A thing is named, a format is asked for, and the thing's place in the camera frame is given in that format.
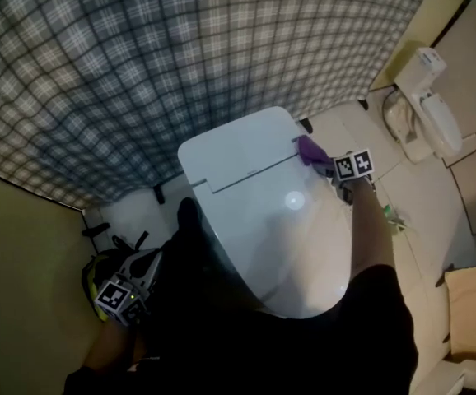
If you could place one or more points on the person's black clothing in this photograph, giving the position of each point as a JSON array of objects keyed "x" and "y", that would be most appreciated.
[{"x": 242, "y": 352}]

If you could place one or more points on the white toilet with tank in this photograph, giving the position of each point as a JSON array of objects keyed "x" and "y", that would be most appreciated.
[{"x": 435, "y": 122}]

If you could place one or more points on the black yellow backpack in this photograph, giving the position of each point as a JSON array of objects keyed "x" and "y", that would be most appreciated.
[{"x": 104, "y": 263}]

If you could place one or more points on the person's left black shoe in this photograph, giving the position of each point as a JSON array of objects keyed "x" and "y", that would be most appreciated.
[{"x": 188, "y": 216}]

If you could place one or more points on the grey plaid curtain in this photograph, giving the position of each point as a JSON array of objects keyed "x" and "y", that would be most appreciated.
[{"x": 160, "y": 76}]

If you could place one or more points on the green spray bottle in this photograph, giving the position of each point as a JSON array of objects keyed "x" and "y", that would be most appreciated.
[{"x": 387, "y": 210}]

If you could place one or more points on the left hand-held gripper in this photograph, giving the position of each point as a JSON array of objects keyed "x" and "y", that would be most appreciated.
[{"x": 118, "y": 300}]

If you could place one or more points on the white tankless toilet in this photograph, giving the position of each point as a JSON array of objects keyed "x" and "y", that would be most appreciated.
[{"x": 262, "y": 220}]

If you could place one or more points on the black curtain stand foot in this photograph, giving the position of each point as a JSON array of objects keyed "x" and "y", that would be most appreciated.
[
  {"x": 159, "y": 193},
  {"x": 306, "y": 126},
  {"x": 362, "y": 103}
]

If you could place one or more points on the white cabinet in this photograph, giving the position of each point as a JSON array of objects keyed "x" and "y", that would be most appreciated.
[{"x": 452, "y": 379}]

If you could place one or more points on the purple cloth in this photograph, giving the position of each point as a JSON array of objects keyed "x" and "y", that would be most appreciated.
[{"x": 312, "y": 150}]

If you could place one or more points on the person's right forearm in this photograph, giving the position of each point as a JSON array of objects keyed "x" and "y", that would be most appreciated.
[{"x": 371, "y": 229}]

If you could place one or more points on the person's left forearm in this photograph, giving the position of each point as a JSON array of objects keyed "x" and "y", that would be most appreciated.
[{"x": 110, "y": 344}]

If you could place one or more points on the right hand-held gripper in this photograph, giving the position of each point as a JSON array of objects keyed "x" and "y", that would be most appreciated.
[{"x": 353, "y": 167}]

